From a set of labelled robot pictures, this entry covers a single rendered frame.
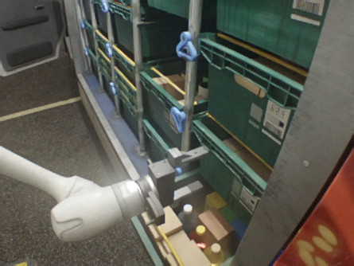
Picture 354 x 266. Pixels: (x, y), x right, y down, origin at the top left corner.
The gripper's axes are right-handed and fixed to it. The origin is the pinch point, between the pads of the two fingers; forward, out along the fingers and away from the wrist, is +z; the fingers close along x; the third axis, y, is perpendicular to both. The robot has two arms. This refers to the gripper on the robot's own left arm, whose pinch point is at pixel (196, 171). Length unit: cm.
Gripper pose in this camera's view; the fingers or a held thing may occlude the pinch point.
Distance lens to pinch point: 66.3
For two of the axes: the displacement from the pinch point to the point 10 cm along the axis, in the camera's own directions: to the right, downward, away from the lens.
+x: -0.4, 7.9, 6.1
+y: -5.0, -5.4, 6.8
